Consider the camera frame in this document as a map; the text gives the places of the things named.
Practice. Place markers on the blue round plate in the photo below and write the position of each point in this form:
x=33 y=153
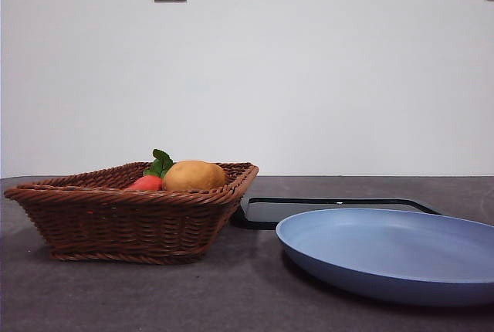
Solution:
x=386 y=270

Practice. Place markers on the brown potato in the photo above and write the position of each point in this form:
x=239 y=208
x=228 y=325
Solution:
x=193 y=175

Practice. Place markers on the black rectangular tray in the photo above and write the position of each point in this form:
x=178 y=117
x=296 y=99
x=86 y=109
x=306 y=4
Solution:
x=266 y=216

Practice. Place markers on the orange toy carrot green leaves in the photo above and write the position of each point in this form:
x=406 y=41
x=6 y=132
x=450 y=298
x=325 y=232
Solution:
x=144 y=183

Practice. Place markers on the brown wicker basket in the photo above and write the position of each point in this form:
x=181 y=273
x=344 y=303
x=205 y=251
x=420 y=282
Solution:
x=135 y=224

